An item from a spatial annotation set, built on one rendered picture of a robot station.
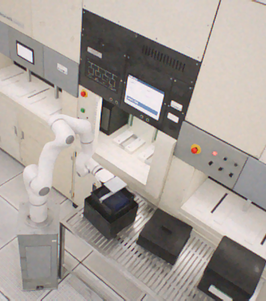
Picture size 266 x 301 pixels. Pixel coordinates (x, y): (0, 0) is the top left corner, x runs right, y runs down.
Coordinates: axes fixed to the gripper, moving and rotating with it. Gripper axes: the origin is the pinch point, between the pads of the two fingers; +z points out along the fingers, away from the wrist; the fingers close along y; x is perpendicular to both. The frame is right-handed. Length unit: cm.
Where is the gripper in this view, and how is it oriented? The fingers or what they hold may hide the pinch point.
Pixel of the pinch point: (114, 185)
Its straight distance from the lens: 232.3
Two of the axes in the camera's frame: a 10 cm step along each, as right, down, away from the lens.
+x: 1.5, -7.5, -6.5
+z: 6.9, 5.5, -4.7
